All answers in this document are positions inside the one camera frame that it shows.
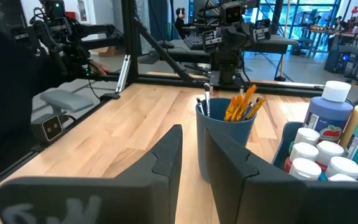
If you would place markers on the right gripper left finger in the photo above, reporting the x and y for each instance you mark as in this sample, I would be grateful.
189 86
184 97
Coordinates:
166 180

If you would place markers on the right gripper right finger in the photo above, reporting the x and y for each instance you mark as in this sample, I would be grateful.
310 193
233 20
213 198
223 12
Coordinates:
244 193

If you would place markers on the dark blue plastic cup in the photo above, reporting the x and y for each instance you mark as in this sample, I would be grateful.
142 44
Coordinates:
228 127

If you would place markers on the crimson small paint bottle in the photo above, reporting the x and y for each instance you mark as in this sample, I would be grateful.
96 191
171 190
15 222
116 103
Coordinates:
303 151

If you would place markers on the teal plastic caddy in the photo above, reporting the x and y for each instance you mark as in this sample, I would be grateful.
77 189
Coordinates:
286 133

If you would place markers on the black pen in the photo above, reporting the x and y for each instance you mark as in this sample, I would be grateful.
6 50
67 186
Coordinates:
256 107

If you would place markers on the teal-green small paint bottle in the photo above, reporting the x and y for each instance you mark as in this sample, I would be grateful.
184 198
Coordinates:
306 136

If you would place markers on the small white-capped paint bottle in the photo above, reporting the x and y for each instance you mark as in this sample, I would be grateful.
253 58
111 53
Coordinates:
342 167

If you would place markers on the tall lavender paint bottle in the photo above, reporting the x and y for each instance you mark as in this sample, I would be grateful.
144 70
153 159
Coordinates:
328 112

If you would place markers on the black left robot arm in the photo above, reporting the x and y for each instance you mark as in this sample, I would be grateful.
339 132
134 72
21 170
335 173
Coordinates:
228 67

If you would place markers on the black desk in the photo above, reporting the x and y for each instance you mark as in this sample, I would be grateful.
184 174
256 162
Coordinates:
272 43

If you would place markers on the black keyboard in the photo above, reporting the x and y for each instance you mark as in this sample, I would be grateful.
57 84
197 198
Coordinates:
194 42

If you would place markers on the black computer tower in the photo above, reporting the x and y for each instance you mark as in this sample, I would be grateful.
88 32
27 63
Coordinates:
339 59

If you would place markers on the silver aluminium bar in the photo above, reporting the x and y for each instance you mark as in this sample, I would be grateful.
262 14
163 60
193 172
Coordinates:
124 73

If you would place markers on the grey padded stool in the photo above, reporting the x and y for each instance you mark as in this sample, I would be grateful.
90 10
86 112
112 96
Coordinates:
67 99

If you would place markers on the person's hand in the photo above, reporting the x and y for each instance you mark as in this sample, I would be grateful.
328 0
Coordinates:
99 68

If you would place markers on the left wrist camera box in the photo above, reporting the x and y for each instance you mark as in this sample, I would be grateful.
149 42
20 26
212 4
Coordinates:
235 12

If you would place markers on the table-level camera box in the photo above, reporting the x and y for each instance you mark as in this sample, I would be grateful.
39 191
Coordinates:
52 127

